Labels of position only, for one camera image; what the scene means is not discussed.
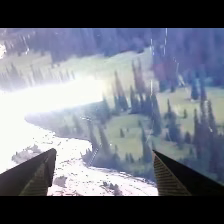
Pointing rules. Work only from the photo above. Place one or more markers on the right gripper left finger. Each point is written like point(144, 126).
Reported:
point(31, 178)

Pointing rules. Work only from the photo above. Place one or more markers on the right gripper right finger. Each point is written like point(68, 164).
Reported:
point(181, 178)

